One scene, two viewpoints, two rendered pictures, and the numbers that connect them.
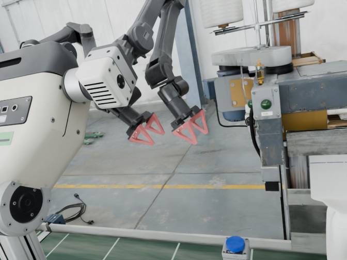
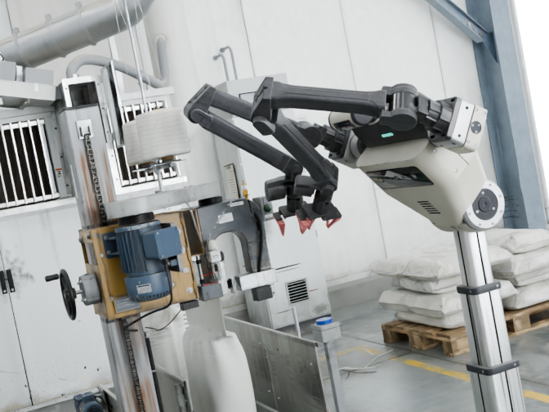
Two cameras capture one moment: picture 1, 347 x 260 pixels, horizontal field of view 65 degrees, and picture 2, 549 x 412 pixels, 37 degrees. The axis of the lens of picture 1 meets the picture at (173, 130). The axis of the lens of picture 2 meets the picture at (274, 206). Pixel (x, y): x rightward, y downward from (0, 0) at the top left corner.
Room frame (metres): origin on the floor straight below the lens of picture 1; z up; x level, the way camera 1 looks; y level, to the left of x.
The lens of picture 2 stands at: (2.92, 1.85, 1.45)
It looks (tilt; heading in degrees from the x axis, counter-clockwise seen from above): 3 degrees down; 224
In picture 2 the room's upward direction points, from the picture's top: 11 degrees counter-clockwise
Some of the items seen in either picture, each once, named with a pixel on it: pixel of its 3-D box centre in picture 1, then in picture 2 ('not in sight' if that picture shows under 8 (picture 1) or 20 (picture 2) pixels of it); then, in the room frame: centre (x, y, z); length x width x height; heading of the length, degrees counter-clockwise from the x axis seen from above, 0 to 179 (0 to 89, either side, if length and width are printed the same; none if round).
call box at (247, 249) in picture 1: (236, 253); (326, 330); (0.73, -0.12, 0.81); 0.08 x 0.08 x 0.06; 67
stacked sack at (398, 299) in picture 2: not in sight; (427, 291); (-1.99, -1.53, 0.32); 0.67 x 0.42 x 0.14; 161
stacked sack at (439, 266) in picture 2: not in sight; (457, 261); (-1.85, -1.15, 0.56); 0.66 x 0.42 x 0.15; 157
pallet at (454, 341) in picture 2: not in sight; (482, 317); (-2.20, -1.24, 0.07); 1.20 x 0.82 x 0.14; 159
